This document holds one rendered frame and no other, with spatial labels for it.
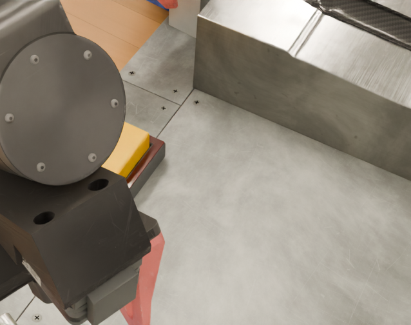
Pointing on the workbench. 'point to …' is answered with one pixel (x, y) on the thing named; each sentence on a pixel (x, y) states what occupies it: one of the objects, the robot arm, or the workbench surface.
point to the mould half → (316, 77)
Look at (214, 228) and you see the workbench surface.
